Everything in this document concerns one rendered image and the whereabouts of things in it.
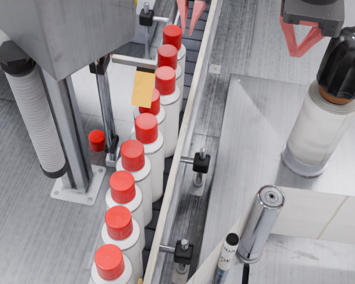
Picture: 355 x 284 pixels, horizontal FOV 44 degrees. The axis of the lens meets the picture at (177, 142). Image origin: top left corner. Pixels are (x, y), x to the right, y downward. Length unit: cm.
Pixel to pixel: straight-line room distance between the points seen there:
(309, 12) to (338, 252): 44
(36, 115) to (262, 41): 79
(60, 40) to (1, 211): 55
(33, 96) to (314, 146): 49
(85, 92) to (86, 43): 63
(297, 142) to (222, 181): 15
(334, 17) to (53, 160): 37
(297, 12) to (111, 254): 34
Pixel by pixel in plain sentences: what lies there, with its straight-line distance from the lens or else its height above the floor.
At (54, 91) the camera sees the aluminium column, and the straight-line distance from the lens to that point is 64.
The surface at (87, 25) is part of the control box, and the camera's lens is 39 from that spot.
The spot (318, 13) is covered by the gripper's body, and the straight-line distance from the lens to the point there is 52.
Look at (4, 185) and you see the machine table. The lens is 91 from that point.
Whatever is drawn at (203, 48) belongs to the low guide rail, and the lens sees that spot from 100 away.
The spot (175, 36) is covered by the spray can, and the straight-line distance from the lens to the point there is 76.
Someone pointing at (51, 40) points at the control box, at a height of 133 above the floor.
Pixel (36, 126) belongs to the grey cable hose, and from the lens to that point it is 51.
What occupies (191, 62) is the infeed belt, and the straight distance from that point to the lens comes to 101.
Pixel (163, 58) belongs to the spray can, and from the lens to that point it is 72.
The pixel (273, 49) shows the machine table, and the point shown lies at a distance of 116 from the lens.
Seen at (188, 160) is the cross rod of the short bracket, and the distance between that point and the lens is 80.
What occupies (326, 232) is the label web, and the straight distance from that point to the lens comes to 74.
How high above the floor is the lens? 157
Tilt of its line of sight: 54 degrees down
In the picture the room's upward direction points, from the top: 4 degrees clockwise
